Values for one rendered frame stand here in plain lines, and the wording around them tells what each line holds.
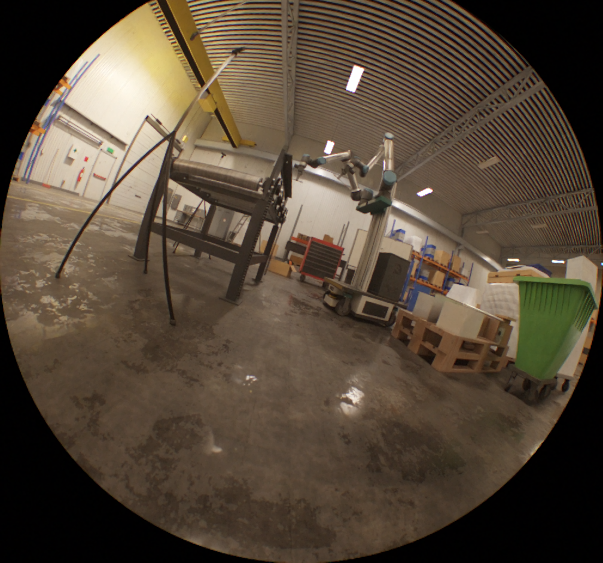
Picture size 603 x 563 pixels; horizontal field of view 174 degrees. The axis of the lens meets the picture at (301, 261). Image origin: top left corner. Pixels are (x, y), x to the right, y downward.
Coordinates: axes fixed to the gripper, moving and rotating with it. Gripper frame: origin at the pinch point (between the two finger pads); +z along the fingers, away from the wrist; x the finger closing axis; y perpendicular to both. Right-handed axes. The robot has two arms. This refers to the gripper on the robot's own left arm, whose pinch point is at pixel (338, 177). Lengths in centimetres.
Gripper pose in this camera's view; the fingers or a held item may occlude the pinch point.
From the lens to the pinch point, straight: 226.7
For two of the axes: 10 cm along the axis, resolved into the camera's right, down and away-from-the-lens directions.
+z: -6.8, 7.3, 1.1
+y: -7.4, -6.7, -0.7
